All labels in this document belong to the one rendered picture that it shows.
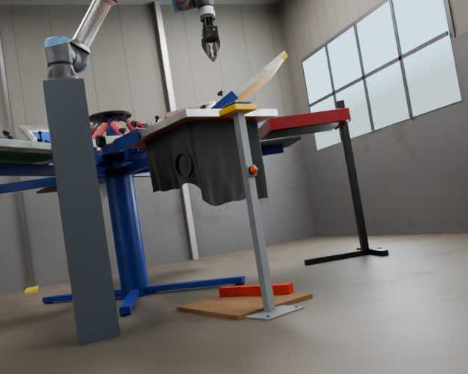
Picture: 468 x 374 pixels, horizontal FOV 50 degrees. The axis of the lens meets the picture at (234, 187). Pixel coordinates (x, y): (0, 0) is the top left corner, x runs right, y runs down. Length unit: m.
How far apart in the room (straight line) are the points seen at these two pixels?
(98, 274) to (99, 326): 0.23
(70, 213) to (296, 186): 4.68
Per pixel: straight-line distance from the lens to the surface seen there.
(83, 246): 2.39
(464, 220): 4.69
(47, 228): 5.99
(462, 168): 4.62
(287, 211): 6.65
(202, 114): 2.46
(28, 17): 6.53
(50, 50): 2.59
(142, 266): 3.71
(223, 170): 2.58
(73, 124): 2.45
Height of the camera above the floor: 0.47
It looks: 3 degrees up
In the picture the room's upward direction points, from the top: 9 degrees counter-clockwise
